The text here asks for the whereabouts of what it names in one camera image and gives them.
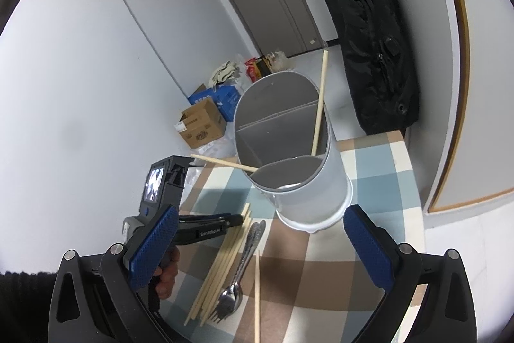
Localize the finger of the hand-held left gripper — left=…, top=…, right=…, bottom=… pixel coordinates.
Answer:
left=179, top=212, right=245, bottom=227
left=178, top=224, right=230, bottom=248

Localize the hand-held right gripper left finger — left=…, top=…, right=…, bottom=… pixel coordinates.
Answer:
left=47, top=205, right=179, bottom=343

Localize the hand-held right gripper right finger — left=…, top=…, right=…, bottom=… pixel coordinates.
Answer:
left=343, top=204, right=478, bottom=343

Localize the metal spoon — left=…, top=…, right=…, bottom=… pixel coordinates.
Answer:
left=220, top=220, right=267, bottom=311

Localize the grey white utensil holder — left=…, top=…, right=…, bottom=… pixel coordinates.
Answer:
left=233, top=72, right=354, bottom=233

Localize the metal fork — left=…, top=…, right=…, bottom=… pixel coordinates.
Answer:
left=208, top=221, right=261, bottom=324

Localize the person's left forearm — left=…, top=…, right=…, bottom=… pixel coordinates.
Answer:
left=0, top=271, right=55, bottom=343

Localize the person's left hand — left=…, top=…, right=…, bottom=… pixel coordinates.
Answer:
left=155, top=247, right=181, bottom=300

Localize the grey plastic mailer bag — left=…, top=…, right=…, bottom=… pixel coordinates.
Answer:
left=189, top=132, right=239, bottom=163

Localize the brown cardboard box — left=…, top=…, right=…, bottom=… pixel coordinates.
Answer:
left=181, top=98, right=226, bottom=149

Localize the checked tablecloth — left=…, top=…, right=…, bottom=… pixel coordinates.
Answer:
left=161, top=129, right=427, bottom=343

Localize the blue cardboard box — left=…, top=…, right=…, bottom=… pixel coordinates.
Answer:
left=189, top=83, right=242, bottom=122

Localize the cream cloth bag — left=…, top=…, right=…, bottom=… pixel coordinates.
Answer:
left=207, top=61, right=242, bottom=87

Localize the clear bag with beige contents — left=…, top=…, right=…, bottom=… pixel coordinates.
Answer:
left=267, top=51, right=296, bottom=73

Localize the white wardrobe with wooden trim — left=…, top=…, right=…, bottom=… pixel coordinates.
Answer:
left=426, top=0, right=514, bottom=214

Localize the black backpack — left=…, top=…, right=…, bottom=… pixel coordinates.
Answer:
left=324, top=0, right=421, bottom=135

